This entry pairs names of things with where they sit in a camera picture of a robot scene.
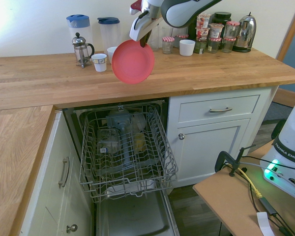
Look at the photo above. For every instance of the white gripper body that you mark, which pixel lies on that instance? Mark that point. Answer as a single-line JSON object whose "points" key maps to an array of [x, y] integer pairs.
{"points": [[142, 29]]}

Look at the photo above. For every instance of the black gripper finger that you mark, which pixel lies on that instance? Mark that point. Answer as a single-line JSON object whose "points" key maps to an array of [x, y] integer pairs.
{"points": [[145, 40]]}

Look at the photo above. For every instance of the pink plastic plate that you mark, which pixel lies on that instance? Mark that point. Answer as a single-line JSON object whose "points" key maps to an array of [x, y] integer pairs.
{"points": [[132, 64]]}

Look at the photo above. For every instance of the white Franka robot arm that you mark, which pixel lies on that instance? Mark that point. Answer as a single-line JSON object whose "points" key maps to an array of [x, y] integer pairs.
{"points": [[177, 12]]}

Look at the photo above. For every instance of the steel dishwasher door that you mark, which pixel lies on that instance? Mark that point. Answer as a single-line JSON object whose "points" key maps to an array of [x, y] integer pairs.
{"points": [[135, 216]]}

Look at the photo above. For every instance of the glass jar red checkered lid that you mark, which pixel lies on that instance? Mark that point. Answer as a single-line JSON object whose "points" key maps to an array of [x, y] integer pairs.
{"points": [[232, 29], [182, 37], [168, 45], [214, 45], [228, 45]]}

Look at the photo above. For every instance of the clear glass tumbler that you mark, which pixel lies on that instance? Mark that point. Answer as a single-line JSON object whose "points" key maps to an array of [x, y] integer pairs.
{"points": [[167, 32]]}

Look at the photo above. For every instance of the clear pitcher dark blue lid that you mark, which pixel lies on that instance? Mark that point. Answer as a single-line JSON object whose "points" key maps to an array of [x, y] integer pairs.
{"points": [[109, 34]]}

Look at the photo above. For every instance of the white ceramic bowl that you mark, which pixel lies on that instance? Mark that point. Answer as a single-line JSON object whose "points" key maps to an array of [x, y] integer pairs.
{"points": [[186, 48]]}

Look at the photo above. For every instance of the small patterned white cup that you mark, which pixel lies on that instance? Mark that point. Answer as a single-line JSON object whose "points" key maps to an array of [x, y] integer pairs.
{"points": [[99, 64]]}

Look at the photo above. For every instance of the jar with green contents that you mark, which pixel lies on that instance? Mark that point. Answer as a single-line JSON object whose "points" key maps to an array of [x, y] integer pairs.
{"points": [[200, 48]]}

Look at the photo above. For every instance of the red white yoghurt pot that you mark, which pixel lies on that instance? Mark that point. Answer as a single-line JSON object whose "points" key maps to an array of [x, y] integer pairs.
{"points": [[202, 34], [203, 22]]}

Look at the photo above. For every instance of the glass French press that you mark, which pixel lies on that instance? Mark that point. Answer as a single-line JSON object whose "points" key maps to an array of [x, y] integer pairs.
{"points": [[82, 51]]}

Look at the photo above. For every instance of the clear pitcher light blue lid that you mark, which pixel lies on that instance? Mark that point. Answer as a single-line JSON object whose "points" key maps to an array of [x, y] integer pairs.
{"points": [[78, 32]]}

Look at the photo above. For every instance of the grey yoghurt pot red rim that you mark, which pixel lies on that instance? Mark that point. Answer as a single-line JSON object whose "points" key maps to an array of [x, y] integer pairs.
{"points": [[216, 30]]}

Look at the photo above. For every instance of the large black tub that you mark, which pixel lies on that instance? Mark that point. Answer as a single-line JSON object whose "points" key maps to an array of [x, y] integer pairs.
{"points": [[221, 18]]}

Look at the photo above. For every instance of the small yellow plastic item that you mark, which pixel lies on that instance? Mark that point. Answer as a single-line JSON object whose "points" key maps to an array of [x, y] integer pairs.
{"points": [[138, 141]]}

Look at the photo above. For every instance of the stainless steel kettle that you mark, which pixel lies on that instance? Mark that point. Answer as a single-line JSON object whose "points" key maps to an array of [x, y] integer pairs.
{"points": [[245, 32]]}

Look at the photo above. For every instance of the round metal cabinet knob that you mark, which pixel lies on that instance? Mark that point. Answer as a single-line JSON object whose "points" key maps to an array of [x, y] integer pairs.
{"points": [[181, 136], [71, 228]]}

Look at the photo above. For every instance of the clear glass food container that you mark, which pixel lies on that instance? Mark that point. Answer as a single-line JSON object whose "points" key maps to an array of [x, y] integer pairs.
{"points": [[108, 142]]}

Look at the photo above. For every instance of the white kitchen cabinet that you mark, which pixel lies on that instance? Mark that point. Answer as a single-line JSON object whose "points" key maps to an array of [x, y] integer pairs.
{"points": [[54, 196], [211, 152]]}

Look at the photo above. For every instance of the black screw clamp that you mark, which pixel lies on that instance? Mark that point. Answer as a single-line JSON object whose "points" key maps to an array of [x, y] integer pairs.
{"points": [[220, 157]]}

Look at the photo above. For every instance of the brown fibreboard mounting board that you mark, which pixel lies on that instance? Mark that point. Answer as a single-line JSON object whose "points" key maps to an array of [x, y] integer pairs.
{"points": [[226, 196]]}

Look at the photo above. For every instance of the white paper label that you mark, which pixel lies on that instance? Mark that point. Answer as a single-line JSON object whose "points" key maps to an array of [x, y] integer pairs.
{"points": [[265, 223]]}

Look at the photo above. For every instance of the wooden door frame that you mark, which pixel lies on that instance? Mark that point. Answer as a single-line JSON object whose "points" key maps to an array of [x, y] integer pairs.
{"points": [[288, 37]]}

